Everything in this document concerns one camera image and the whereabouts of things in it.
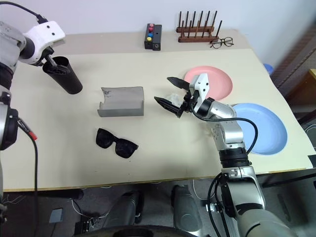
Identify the small grey floor box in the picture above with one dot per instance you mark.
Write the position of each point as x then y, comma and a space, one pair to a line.
56, 215

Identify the brown wooden plate rack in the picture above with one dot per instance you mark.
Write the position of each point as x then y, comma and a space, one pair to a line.
195, 39

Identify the crumpled white tissue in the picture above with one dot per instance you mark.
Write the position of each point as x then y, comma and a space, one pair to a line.
174, 97

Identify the metal floor bracket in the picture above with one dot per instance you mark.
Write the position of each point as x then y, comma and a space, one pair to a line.
212, 207

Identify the black sunglasses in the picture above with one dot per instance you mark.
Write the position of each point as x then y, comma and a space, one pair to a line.
105, 138

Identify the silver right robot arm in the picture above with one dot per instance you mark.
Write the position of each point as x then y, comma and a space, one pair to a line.
227, 133

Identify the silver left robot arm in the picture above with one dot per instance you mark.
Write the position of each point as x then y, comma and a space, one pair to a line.
7, 37

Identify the black curved rim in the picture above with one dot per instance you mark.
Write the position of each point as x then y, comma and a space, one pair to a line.
148, 232

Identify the blue plate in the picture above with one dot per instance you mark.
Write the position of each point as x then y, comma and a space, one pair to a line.
266, 133

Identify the black box with round socket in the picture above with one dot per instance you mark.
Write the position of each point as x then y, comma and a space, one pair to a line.
157, 46

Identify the dark ribbed furniture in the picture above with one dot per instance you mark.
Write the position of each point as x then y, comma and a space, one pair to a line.
296, 64

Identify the dark grey rounded housing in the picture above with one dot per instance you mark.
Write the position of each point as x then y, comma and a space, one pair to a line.
187, 209
129, 212

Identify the dark-framed clear eyeglasses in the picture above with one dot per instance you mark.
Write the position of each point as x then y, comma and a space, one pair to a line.
216, 44

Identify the black box with coloured buttons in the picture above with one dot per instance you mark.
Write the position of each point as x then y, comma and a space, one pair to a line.
148, 44

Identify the black plastic cup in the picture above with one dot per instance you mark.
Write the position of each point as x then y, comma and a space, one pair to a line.
71, 85

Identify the black floor power box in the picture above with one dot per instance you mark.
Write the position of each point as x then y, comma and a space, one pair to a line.
85, 226

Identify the grey glasses case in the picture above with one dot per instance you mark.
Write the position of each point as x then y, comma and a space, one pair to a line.
123, 97

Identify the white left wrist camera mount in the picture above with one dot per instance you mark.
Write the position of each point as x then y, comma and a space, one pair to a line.
44, 32

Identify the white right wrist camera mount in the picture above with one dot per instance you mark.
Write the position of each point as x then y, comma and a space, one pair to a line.
203, 86

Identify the pink plate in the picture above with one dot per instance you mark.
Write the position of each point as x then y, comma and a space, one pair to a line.
219, 84

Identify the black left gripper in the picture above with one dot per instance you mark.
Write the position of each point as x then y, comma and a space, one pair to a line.
48, 53

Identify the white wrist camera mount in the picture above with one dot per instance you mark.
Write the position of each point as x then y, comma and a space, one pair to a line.
44, 32
203, 86

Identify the small blue object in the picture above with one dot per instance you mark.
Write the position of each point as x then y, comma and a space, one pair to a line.
267, 67

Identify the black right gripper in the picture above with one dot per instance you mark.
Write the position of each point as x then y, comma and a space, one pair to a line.
190, 102

